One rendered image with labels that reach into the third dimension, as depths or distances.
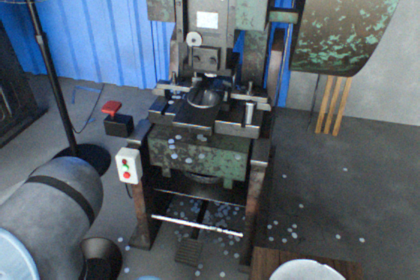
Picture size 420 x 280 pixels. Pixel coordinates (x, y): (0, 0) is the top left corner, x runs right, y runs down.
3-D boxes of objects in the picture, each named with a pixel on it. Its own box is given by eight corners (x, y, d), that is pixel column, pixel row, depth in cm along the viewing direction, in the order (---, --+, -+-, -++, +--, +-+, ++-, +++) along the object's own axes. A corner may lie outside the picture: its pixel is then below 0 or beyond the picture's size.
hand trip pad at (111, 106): (117, 127, 121) (114, 111, 117) (103, 125, 122) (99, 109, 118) (125, 117, 127) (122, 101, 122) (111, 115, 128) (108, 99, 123)
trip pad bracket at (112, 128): (132, 161, 130) (126, 121, 119) (110, 157, 132) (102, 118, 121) (138, 152, 135) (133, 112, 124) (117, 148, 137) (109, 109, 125)
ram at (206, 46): (224, 75, 114) (228, -14, 96) (184, 70, 116) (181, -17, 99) (232, 55, 127) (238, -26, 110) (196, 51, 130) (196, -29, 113)
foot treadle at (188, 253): (196, 272, 135) (196, 266, 132) (173, 267, 137) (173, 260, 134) (223, 175, 182) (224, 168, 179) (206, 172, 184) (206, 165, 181)
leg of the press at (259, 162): (262, 278, 145) (295, 112, 93) (236, 272, 147) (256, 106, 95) (275, 149, 219) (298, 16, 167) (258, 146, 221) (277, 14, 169)
